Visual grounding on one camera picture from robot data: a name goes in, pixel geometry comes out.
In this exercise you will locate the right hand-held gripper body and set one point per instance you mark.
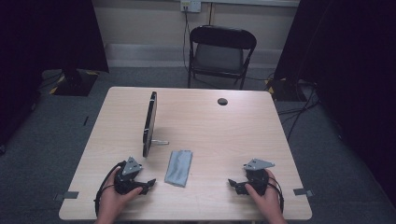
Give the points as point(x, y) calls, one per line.
point(257, 180)

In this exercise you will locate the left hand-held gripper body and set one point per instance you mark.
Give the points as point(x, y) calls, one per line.
point(130, 169)

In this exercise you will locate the grey cloth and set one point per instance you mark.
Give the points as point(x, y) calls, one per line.
point(178, 168)

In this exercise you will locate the person's right hand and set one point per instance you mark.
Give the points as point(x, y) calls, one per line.
point(269, 202)

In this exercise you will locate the person's left hand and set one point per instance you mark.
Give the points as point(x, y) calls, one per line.
point(112, 200)

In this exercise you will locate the grey tape strip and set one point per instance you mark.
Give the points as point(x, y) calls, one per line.
point(302, 192)
point(70, 195)

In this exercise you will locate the small black floor strip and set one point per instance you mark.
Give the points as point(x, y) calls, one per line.
point(86, 120)

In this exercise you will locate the black round table grommet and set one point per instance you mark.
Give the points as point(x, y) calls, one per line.
point(222, 101)

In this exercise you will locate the black stand base yellow tape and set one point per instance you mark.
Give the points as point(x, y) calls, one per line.
point(76, 85)
point(285, 90)

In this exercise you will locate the black folding chair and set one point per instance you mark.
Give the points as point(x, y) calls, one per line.
point(219, 56)

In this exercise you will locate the black curtain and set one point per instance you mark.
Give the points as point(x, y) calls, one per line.
point(46, 46)
point(351, 77)

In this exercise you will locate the white wall socket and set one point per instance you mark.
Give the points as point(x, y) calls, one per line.
point(190, 5)

